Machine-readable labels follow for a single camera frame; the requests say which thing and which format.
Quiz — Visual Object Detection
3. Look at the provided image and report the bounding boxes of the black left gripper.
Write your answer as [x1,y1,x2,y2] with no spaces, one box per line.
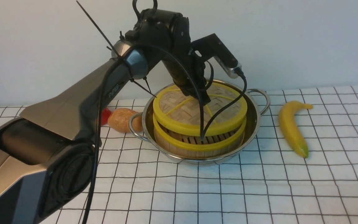
[162,50,210,106]

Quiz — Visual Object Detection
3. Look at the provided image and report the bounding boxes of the yellow banana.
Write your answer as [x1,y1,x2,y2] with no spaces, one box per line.
[278,100,313,158]

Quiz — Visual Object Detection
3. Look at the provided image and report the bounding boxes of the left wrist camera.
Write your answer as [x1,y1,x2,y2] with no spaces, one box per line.
[190,34,243,79]

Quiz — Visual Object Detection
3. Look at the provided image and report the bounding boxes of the stainless steel pot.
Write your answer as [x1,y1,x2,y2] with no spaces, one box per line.
[128,88,270,166]

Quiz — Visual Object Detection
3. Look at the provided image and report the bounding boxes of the brown potato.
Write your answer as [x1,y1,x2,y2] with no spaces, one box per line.
[108,108,143,133]

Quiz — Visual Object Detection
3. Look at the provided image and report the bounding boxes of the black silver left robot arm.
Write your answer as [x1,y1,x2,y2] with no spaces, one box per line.
[0,8,208,224]

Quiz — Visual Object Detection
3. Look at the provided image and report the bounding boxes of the white checkered tablecloth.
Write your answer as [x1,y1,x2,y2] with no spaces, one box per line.
[0,85,358,224]

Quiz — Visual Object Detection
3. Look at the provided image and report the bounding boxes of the red bell pepper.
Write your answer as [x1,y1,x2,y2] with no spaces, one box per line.
[100,107,112,126]

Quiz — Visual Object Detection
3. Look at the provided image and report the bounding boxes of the yellow rimmed bamboo steamer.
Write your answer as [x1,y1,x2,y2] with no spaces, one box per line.
[153,117,247,159]

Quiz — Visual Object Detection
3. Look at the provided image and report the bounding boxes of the yellow woven bamboo steamer lid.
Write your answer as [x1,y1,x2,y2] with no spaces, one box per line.
[153,82,248,136]

